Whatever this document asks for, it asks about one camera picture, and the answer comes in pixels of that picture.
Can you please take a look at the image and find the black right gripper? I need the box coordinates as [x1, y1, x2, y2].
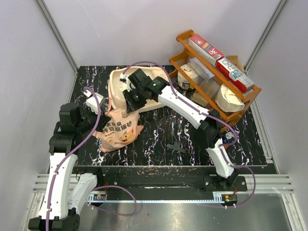
[123, 87, 147, 115]

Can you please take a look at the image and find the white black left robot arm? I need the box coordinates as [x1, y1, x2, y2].
[28, 99, 110, 231]

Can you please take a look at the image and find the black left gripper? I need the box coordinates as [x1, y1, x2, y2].
[76, 104, 112, 134]

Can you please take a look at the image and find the orange wooden rack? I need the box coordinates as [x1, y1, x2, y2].
[168, 29, 262, 138]

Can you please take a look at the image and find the light wooden block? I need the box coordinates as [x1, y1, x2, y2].
[191, 92, 211, 108]

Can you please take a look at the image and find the beige plastic litter box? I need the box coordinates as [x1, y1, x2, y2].
[108, 66, 169, 113]

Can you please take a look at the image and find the clear plastic packet stack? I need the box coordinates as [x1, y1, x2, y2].
[188, 57, 220, 94]

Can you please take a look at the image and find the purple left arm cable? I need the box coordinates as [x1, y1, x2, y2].
[45, 86, 138, 231]

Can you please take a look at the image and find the black plastic clip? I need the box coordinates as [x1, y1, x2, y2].
[167, 141, 186, 153]

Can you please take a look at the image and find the white cable duct rail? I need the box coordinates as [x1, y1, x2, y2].
[87, 189, 233, 203]

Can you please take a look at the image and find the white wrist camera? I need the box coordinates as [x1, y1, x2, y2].
[84, 91, 106, 114]
[120, 73, 131, 89]

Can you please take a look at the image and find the beige cloth bag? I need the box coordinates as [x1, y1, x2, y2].
[215, 84, 244, 113]

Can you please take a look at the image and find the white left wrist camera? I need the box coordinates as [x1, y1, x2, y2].
[84, 91, 106, 114]

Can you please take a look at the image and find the red white toothpaste box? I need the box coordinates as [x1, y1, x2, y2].
[188, 34, 225, 66]

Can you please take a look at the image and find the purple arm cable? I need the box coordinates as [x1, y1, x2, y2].
[45, 86, 138, 231]
[124, 61, 257, 209]

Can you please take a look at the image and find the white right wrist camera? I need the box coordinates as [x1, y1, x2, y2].
[120, 73, 131, 89]

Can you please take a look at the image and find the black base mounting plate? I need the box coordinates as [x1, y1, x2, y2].
[73, 166, 247, 193]

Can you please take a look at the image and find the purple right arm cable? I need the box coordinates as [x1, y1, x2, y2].
[124, 61, 257, 209]

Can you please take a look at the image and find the orange blue bottle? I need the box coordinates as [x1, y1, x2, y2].
[222, 131, 234, 144]

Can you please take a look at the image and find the pink cat litter bag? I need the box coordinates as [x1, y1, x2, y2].
[93, 107, 143, 153]

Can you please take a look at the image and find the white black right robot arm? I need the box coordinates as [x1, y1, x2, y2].
[120, 68, 238, 191]

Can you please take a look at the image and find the red white long box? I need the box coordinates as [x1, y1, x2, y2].
[216, 58, 255, 93]

